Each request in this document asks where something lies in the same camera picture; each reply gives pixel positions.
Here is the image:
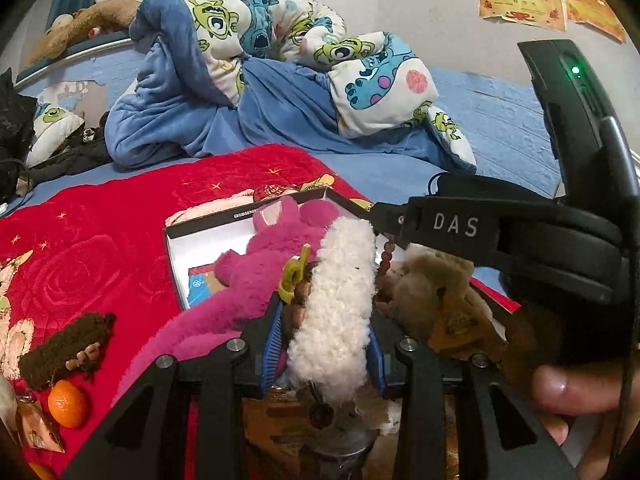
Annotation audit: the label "dark clothes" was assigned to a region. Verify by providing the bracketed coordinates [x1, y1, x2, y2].
[17, 112, 113, 196]

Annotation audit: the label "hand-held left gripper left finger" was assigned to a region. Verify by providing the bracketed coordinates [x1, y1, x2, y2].
[62, 304, 292, 480]

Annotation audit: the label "blue bed sheet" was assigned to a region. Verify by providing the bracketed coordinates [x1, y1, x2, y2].
[0, 45, 566, 216]

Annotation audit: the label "brown plush dog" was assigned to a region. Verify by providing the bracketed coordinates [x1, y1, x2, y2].
[25, 0, 141, 63]

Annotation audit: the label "tan triangular snack packet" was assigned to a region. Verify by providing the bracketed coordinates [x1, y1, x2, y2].
[15, 395, 66, 453]

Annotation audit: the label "small monster print pillow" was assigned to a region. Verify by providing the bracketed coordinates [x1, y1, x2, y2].
[25, 102, 86, 168]

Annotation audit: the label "brown bead bracelet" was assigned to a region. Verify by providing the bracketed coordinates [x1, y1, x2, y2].
[375, 240, 398, 306]

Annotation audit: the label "white fluffy hair band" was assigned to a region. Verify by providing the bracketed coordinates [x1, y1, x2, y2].
[287, 215, 378, 403]

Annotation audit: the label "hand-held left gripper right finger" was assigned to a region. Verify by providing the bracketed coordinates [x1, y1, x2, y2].
[366, 326, 577, 480]

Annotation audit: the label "red printed blanket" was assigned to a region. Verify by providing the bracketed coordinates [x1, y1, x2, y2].
[0, 144, 521, 480]

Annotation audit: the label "metal bed rail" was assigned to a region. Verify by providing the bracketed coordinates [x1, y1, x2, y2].
[15, 35, 133, 86]

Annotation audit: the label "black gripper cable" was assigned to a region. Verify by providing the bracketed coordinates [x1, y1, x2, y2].
[597, 116, 640, 466]

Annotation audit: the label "blue printed card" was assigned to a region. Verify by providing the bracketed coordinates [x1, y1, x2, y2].
[187, 265, 227, 311]

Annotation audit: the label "blue monster print quilt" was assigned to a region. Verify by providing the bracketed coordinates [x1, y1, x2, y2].
[105, 0, 478, 173]

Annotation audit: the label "light wooden bead bracelet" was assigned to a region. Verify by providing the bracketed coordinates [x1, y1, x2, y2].
[67, 342, 103, 368]

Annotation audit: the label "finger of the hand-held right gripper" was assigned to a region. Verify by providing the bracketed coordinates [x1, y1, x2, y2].
[369, 196, 422, 251]

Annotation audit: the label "black plastic bag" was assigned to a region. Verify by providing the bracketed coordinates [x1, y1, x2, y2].
[0, 67, 38, 201]

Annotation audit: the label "clear glass jar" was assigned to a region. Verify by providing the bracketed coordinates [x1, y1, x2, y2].
[295, 425, 381, 480]

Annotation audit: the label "brown fuzzy hair band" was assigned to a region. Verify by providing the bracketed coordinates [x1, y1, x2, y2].
[19, 311, 117, 391]

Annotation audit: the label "pink plush bear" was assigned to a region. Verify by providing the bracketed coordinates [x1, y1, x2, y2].
[112, 195, 341, 406]

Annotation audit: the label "yellow green hair clip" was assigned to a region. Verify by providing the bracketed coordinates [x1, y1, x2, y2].
[279, 245, 312, 306]

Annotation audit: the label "beige plush toy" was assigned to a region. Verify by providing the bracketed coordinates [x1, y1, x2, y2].
[380, 252, 506, 356]

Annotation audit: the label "person's right hand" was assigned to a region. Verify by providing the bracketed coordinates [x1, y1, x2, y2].
[531, 355, 640, 480]

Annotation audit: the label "black cardboard box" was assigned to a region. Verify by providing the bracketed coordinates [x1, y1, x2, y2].
[164, 187, 521, 341]

